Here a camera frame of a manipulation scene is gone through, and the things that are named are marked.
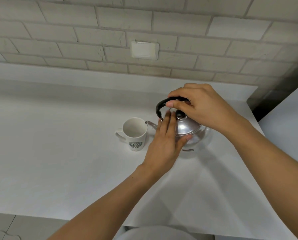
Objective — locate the person's left forearm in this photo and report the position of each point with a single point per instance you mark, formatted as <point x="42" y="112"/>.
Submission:
<point x="106" y="207"/>

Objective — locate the person's right hand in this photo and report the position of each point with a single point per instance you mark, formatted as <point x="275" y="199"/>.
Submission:
<point x="209" y="109"/>

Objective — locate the person's right forearm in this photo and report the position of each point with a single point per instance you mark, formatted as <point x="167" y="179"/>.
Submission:
<point x="271" y="169"/>

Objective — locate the white wall outlet cover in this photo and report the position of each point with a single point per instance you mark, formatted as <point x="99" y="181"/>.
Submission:
<point x="144" y="49"/>

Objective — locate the person's right thumb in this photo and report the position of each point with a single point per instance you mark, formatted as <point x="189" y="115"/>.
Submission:
<point x="181" y="104"/>

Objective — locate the person's left thumb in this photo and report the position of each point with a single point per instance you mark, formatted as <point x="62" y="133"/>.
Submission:
<point x="185" y="140"/>

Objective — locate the person's left middle finger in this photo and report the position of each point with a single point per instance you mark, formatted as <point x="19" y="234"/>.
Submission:
<point x="167" y="124"/>

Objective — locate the white mug with green emblem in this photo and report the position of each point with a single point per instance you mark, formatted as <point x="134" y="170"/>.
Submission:
<point x="134" y="129"/>

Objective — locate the white cabinet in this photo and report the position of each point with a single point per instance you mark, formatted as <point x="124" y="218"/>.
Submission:
<point x="288" y="127"/>

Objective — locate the silver kettle lid black knob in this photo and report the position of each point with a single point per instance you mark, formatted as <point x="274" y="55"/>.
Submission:
<point x="189" y="126"/>

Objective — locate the person's left hand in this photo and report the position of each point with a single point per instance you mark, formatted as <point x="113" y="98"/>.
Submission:
<point x="161" y="152"/>

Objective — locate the grey shirt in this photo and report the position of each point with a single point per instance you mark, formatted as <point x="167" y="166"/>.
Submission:
<point x="154" y="234"/>

